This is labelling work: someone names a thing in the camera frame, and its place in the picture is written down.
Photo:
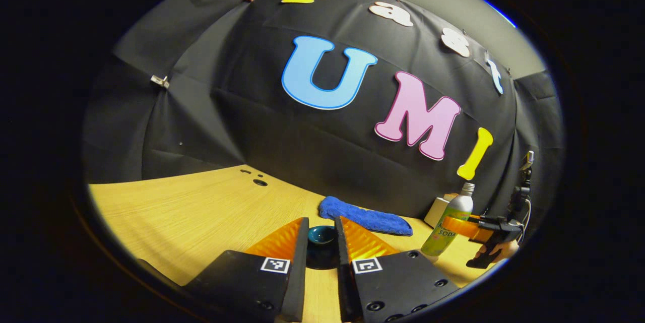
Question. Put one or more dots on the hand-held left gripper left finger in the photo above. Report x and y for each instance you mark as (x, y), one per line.
(301, 272)

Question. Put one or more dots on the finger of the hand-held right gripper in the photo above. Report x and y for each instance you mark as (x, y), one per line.
(466, 227)

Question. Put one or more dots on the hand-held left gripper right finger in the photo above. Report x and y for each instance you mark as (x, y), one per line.
(342, 282)

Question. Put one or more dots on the silver water bottle green label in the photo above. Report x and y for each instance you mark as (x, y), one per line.
(456, 207)

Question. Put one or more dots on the teal teacup lid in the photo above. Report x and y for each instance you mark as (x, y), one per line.
(322, 236)

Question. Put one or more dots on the white toaster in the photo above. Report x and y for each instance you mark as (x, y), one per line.
(434, 210)

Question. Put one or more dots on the blue cloth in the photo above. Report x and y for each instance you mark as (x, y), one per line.
(363, 217)

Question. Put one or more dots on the black backdrop cloth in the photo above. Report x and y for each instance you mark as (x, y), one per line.
(252, 126)

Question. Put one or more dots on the small metal clip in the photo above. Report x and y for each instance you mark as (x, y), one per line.
(159, 81)

